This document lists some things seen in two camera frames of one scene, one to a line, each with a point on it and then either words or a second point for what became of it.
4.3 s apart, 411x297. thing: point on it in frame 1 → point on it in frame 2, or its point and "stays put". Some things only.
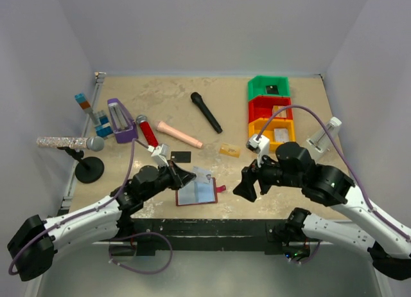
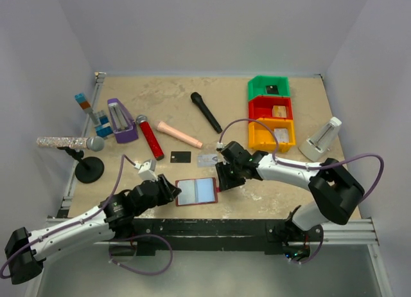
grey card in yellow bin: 280,135 stays put
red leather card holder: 200,191 stays put
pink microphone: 163,126 stays put
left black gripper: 179,176 → 171,189
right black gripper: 245,188 → 225,181
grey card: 181,156 stays put
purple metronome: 124,126 stays put
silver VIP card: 203,175 → 207,160
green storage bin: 268,85 stays put
